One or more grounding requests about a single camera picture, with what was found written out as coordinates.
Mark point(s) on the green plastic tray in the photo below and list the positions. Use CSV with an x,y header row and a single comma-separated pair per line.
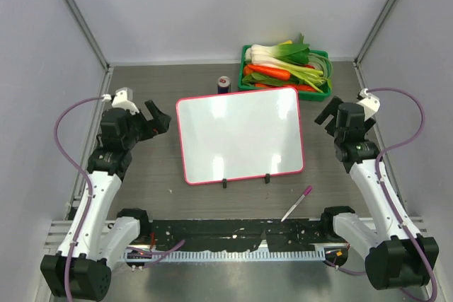
x,y
291,88

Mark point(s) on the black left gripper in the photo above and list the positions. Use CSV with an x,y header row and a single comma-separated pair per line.
x,y
160,121

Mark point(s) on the aluminium frame post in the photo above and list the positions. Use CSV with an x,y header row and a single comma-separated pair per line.
x,y
87,33
385,12

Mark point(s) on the left aluminium frame post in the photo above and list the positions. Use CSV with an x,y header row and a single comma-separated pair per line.
x,y
87,33

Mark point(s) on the purple capped marker pen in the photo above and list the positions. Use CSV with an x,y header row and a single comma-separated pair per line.
x,y
297,203

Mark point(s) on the orange carrot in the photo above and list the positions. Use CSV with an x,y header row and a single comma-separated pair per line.
x,y
275,73

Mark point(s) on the pink framed whiteboard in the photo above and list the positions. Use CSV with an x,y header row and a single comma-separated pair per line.
x,y
238,136

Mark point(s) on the red bull can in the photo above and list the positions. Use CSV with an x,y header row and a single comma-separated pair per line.
x,y
223,85

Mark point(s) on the bok choy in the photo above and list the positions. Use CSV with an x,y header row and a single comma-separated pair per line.
x,y
290,52

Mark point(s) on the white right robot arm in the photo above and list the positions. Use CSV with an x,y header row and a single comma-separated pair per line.
x,y
395,252

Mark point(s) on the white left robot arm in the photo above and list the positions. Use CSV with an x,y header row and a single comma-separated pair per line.
x,y
82,266

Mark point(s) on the green onion bunch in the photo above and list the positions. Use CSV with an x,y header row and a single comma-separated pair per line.
x,y
316,73

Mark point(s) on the right aluminium frame post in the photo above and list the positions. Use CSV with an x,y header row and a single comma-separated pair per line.
x,y
385,12

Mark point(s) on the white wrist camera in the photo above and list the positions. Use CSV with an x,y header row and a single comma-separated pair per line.
x,y
369,102
123,100

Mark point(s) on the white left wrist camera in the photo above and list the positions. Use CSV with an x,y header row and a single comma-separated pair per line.
x,y
123,100

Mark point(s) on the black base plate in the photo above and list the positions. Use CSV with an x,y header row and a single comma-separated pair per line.
x,y
237,235

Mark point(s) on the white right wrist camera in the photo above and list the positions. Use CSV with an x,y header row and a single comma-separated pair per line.
x,y
369,102

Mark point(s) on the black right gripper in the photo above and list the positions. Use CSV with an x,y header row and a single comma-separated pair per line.
x,y
331,109

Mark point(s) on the white slotted cable duct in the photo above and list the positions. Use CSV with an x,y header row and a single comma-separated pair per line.
x,y
260,255

